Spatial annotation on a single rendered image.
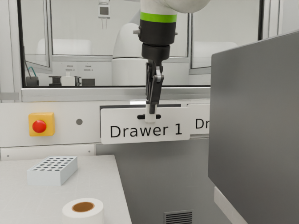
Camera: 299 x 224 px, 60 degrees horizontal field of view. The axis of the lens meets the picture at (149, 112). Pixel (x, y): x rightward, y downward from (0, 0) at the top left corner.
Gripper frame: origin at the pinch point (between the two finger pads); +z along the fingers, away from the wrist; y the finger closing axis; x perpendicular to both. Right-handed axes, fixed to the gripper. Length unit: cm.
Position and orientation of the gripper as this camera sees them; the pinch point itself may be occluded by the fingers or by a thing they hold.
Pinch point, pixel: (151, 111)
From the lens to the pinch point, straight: 77.0
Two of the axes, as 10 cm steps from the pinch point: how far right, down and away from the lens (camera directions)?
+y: 1.9, 4.5, -8.7
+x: 9.8, -0.3, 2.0
